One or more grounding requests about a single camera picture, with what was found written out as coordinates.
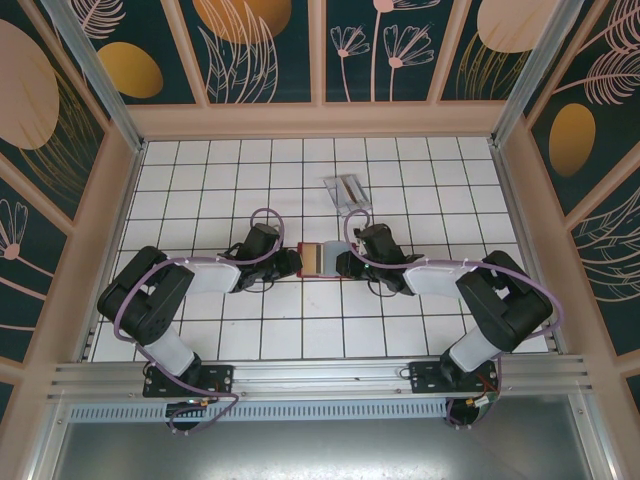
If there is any red card holder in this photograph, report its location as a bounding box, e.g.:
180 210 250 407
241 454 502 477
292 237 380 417
296 240 359 280

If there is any grey metal sheet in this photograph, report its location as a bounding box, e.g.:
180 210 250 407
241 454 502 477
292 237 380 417
27 394 619 480

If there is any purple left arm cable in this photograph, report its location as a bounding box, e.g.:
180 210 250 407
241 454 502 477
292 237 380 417
113 207 284 435

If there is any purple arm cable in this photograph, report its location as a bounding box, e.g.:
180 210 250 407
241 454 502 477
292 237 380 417
113 207 284 435
343 208 559 432

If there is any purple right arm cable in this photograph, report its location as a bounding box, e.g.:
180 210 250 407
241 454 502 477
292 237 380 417
343 208 559 432

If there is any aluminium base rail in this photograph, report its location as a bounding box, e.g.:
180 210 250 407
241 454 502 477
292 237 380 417
47 353 596 401

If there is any aluminium table side rail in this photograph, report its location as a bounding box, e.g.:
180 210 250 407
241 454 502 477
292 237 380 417
488 142 569 357
77 142 147 364

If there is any grey slotted cable duct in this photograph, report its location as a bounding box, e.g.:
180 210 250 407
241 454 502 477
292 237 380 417
67 401 451 422

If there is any aluminium corner post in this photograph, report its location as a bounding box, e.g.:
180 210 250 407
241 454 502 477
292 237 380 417
491 0 587 147
39 0 147 153

